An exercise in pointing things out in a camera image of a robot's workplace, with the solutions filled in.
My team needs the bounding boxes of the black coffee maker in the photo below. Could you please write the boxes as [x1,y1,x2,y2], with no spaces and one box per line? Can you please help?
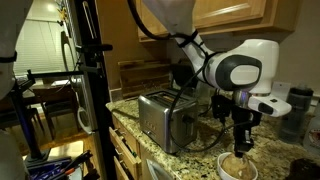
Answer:
[170,59,203,90]

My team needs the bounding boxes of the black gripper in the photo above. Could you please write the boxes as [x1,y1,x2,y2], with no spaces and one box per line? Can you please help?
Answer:
[230,104,263,159]

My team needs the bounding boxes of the wooden counter drawer unit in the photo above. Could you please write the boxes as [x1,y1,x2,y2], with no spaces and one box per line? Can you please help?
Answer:
[108,114,149,180]

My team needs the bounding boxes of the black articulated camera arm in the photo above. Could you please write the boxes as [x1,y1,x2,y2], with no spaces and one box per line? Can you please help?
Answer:
[25,64,103,81]

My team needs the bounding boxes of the stainless dishwasher panel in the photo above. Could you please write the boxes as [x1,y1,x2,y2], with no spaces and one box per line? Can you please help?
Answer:
[145,158,176,180]

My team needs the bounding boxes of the dark wooden cutting board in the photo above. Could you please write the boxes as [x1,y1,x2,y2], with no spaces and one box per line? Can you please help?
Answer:
[117,59,173,100]

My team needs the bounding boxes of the toasted bread slice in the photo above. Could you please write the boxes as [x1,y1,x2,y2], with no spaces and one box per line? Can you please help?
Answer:
[161,94,175,103]
[221,153,256,180]

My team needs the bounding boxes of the black handled pliers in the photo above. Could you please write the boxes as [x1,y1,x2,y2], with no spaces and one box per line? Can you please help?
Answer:
[54,149,101,180]

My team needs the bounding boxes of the round ceiling light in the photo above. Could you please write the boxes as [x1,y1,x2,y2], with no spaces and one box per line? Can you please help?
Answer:
[44,2,58,14]

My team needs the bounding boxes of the white oval ring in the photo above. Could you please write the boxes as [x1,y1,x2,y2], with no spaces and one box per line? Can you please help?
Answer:
[76,105,97,136]

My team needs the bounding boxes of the white switch plate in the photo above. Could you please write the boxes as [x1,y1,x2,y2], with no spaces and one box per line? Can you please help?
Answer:
[272,80,292,99]

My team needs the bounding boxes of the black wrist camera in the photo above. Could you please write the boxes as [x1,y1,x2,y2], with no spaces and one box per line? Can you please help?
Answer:
[210,94,234,122]

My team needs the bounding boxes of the white ceramic bowl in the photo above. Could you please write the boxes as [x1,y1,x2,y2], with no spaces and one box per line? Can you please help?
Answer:
[216,151,259,180]

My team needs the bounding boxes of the silver two slot toaster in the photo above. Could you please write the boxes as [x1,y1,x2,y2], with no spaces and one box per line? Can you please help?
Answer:
[137,87,200,155]

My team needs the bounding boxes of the light wooden wall cabinet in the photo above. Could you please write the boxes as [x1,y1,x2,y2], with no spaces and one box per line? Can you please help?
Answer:
[134,0,304,43]

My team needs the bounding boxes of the white window blinds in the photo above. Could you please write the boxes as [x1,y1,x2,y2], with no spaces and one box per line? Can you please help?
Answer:
[13,16,78,77]

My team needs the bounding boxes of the black vertical stand frame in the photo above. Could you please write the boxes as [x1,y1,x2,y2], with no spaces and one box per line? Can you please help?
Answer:
[70,0,118,180]

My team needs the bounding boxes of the white sports bottle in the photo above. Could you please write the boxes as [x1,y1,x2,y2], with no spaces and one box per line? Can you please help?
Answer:
[302,99,320,157]

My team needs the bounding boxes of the black stereo camera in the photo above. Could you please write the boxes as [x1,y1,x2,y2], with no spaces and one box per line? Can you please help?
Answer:
[75,43,114,55]

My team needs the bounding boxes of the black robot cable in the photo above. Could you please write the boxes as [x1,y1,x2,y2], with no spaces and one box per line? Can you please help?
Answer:
[126,0,254,153]

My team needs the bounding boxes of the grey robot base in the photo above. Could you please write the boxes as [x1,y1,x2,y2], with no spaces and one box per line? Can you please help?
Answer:
[0,129,29,180]

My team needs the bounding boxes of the dark grey sports bottle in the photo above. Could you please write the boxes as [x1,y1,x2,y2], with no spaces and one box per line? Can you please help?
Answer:
[278,85,315,145]

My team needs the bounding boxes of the yellow wall decoration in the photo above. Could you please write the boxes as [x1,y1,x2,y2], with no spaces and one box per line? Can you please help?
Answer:
[55,1,69,24]

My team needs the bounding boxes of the blue tool tray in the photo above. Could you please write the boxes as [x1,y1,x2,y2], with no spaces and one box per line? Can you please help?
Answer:
[27,155,84,180]

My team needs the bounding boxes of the dark wooden chair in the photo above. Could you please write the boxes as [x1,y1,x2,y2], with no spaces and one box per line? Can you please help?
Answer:
[41,99,82,141]

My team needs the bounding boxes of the black tripod stand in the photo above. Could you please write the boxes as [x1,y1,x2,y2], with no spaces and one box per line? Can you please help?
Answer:
[6,79,53,168]

